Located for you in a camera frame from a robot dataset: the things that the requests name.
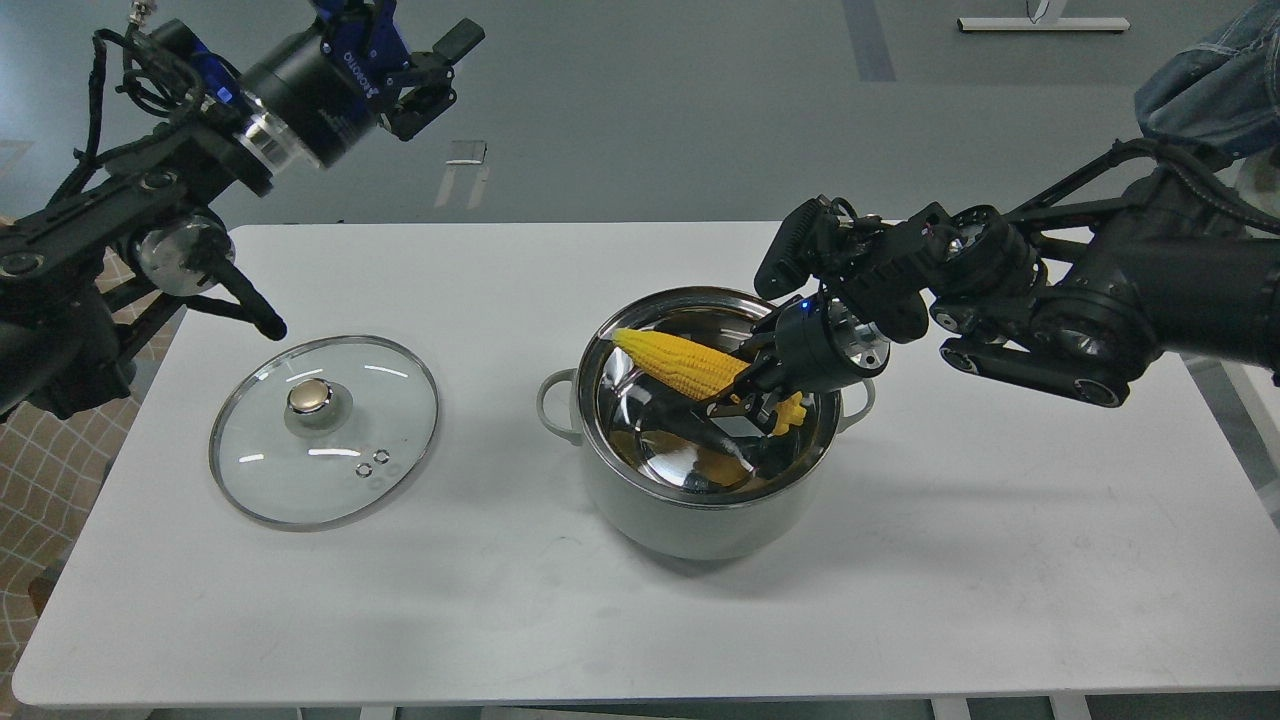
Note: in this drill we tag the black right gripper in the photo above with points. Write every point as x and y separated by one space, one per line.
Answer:
811 344

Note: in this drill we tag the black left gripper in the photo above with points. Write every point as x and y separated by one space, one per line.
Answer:
332 81

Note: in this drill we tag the yellow corn cob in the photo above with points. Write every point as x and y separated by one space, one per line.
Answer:
701 373

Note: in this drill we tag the glass pot lid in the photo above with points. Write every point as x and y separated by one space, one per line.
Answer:
323 432

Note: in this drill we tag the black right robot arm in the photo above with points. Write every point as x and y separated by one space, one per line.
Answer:
1074 293

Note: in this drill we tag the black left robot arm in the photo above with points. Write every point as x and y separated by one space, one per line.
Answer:
129 237

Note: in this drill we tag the grey-green steel pot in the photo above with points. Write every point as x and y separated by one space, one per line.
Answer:
666 493

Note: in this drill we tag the white stand base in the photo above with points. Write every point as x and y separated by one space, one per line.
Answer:
1112 25

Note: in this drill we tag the beige checkered cloth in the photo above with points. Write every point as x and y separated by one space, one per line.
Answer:
52 471

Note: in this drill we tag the blue denim clothing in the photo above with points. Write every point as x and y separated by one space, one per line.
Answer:
1221 92

